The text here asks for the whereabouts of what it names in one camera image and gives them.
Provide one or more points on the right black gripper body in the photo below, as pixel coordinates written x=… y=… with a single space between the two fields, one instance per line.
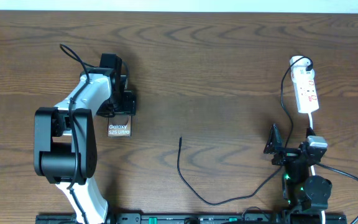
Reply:
x=286 y=156

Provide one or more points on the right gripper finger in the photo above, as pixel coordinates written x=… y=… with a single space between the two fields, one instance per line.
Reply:
x=310 y=132
x=274 y=142

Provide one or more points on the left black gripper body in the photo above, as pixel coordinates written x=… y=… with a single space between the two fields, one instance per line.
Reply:
x=121 y=104

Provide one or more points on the Galaxy S25 Ultra smartphone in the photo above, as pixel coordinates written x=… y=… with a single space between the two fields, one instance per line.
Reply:
x=120 y=126

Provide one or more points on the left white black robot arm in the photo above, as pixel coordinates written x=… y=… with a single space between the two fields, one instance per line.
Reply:
x=65 y=150

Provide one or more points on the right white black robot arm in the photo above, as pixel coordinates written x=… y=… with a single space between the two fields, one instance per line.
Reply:
x=307 y=194

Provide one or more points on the white USB charger adapter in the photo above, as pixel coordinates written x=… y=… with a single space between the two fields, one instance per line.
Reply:
x=301 y=61

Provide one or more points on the white power strip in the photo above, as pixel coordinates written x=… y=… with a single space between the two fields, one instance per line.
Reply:
x=305 y=90

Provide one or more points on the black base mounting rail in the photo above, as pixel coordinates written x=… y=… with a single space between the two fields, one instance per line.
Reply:
x=252 y=217

